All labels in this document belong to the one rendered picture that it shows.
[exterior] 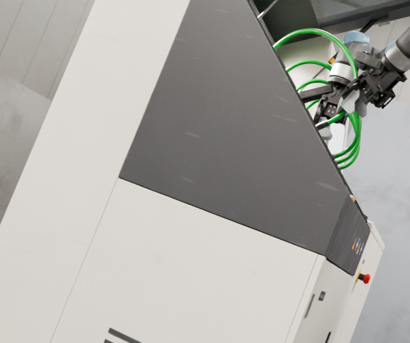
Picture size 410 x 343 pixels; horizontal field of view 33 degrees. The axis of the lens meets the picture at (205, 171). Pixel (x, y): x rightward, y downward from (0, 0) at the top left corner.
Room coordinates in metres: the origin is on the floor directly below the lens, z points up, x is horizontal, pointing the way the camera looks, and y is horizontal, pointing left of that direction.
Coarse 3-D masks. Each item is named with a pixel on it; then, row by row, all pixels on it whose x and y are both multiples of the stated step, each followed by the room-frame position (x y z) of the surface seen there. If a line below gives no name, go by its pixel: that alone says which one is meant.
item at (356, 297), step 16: (288, 48) 2.44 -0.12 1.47; (304, 48) 2.42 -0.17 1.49; (320, 48) 2.40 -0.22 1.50; (288, 64) 2.43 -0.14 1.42; (304, 80) 2.40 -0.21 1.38; (368, 240) 2.29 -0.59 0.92; (368, 256) 2.46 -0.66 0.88; (368, 272) 2.65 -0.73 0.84; (352, 288) 2.33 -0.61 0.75; (368, 288) 2.87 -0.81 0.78; (352, 304) 2.50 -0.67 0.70; (352, 320) 2.68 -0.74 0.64; (336, 336) 2.37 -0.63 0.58
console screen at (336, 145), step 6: (330, 126) 2.53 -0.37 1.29; (336, 126) 2.68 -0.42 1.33; (342, 126) 2.82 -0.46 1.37; (336, 132) 2.69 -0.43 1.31; (342, 132) 2.84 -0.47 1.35; (336, 138) 2.71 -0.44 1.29; (342, 138) 2.85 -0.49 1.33; (330, 144) 2.57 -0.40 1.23; (336, 144) 2.72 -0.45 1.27; (342, 144) 2.87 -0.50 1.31; (330, 150) 2.59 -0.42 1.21; (336, 150) 2.74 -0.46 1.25; (342, 150) 2.89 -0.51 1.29; (342, 156) 2.92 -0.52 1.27
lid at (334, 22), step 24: (264, 0) 2.10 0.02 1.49; (288, 0) 2.12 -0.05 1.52; (312, 0) 2.17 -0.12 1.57; (336, 0) 2.19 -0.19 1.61; (360, 0) 2.20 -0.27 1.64; (384, 0) 2.22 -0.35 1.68; (408, 0) 2.24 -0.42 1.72; (288, 24) 2.29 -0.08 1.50; (312, 24) 2.31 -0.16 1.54; (336, 24) 2.33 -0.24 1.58; (360, 24) 2.35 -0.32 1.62; (384, 24) 2.32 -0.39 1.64
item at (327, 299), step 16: (336, 272) 1.86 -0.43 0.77; (320, 288) 1.70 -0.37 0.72; (336, 288) 1.97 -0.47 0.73; (320, 304) 1.79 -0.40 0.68; (336, 304) 2.10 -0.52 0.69; (304, 320) 1.65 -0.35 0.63; (320, 320) 1.89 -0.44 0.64; (336, 320) 2.23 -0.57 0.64; (304, 336) 1.73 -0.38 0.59; (320, 336) 2.00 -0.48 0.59
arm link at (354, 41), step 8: (352, 32) 1.98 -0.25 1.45; (344, 40) 1.99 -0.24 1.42; (352, 40) 1.97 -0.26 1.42; (360, 40) 1.97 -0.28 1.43; (368, 40) 1.98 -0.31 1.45; (352, 48) 1.97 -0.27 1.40; (360, 48) 1.97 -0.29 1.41; (368, 48) 1.97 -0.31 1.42; (336, 56) 2.00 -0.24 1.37; (344, 56) 1.97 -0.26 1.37; (352, 56) 1.97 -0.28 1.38; (360, 64) 1.98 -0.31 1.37
